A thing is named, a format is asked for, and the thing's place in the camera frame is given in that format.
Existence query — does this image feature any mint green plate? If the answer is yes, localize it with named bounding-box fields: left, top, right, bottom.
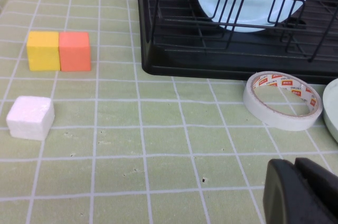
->
left=322, top=78, right=338, bottom=144

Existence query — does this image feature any yellow cube block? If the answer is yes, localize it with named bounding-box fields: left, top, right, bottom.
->
left=26, top=31, right=61, bottom=72

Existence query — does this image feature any white foam cube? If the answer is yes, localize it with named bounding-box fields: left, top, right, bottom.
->
left=5, top=96, right=55, bottom=142

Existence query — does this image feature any white tape roll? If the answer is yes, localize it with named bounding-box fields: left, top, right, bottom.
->
left=242, top=71, right=323, bottom=132

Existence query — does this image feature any green grid tablecloth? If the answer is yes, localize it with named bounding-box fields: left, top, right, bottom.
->
left=0, top=0, right=338, bottom=224

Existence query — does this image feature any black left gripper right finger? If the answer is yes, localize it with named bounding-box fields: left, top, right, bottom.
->
left=295, top=157, right=338, bottom=224

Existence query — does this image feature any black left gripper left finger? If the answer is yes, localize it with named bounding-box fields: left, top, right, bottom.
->
left=262, top=158, right=319, bottom=224

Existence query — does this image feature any orange cube block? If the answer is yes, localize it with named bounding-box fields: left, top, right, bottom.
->
left=58, top=32, right=92, bottom=72

